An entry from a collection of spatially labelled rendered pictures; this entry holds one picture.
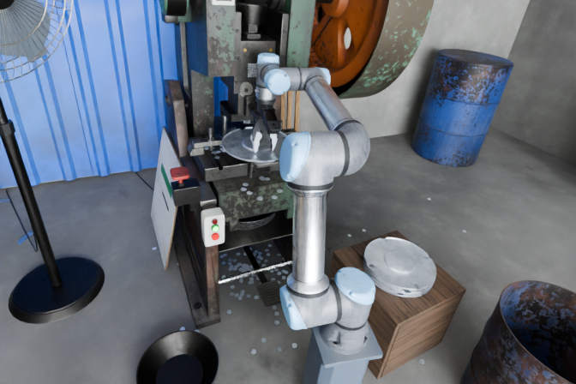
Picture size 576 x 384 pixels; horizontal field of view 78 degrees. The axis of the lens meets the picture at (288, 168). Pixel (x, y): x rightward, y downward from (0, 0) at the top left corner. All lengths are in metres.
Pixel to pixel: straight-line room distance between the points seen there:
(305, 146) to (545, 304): 1.23
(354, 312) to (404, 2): 0.93
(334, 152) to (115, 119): 2.02
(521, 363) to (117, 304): 1.60
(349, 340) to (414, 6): 1.03
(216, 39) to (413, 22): 0.64
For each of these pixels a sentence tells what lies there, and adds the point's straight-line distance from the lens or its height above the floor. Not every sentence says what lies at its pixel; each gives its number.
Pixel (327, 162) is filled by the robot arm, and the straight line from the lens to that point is 0.84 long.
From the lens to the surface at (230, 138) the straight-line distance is 1.48.
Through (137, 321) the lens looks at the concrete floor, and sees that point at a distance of 1.85.
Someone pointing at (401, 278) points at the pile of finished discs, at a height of 0.40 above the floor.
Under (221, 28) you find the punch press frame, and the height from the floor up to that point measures 1.22.
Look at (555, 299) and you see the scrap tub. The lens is 1.74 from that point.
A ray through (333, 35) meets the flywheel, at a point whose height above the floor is 1.18.
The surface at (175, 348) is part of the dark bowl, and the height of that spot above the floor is 0.02.
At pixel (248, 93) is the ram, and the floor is 0.98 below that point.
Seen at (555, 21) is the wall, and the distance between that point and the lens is 4.38.
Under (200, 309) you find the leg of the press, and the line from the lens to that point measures 1.80.
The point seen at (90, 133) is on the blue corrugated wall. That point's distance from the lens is 2.70.
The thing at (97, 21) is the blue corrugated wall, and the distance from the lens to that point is 2.50.
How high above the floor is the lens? 1.43
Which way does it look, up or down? 30 degrees down
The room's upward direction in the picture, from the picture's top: 6 degrees clockwise
